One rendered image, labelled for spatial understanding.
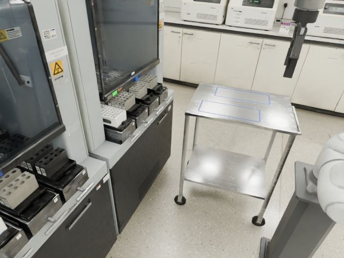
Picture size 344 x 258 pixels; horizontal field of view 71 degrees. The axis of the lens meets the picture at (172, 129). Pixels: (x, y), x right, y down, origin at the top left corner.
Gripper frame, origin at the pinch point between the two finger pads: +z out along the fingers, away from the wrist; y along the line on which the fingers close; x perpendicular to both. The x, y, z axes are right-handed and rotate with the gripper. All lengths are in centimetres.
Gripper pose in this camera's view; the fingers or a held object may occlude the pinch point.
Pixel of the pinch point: (288, 68)
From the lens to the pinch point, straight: 103.3
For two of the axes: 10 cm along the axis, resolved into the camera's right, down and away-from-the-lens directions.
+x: -9.3, -2.4, 2.9
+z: -0.4, 8.2, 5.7
